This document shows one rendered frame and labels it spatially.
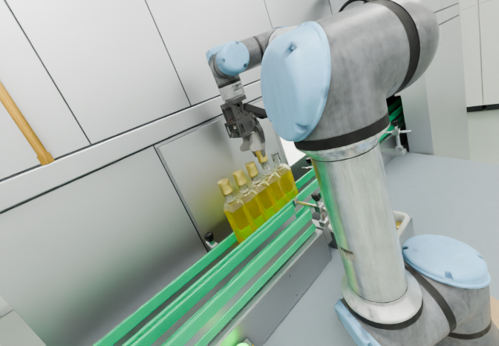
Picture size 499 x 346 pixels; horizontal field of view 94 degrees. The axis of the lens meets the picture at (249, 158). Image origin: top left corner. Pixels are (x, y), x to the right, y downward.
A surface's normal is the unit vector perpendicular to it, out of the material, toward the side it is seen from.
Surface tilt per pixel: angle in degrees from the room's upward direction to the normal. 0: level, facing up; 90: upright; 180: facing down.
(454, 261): 7
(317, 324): 0
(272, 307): 90
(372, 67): 93
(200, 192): 90
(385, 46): 84
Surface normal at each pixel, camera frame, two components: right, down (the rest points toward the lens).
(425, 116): -0.72, 0.45
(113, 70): 0.60, 0.04
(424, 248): -0.23, -0.94
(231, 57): 0.29, 0.20
